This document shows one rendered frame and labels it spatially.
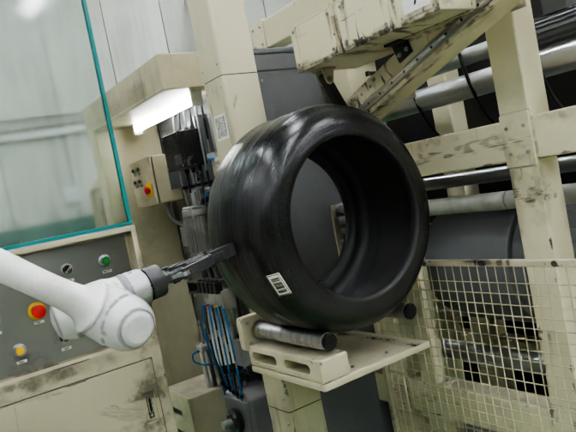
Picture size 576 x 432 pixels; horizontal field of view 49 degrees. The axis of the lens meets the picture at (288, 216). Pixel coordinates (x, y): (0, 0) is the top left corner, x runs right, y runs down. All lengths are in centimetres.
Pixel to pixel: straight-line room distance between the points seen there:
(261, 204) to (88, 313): 48
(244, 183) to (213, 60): 56
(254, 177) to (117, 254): 74
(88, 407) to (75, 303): 88
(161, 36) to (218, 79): 960
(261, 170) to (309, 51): 59
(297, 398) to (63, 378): 70
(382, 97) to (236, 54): 46
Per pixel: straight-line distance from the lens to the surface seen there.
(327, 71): 205
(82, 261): 208
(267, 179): 149
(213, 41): 195
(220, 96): 194
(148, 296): 143
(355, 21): 182
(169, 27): 1162
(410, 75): 187
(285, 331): 173
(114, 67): 1118
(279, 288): 150
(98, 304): 123
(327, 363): 160
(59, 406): 206
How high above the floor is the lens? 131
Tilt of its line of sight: 3 degrees down
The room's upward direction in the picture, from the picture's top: 11 degrees counter-clockwise
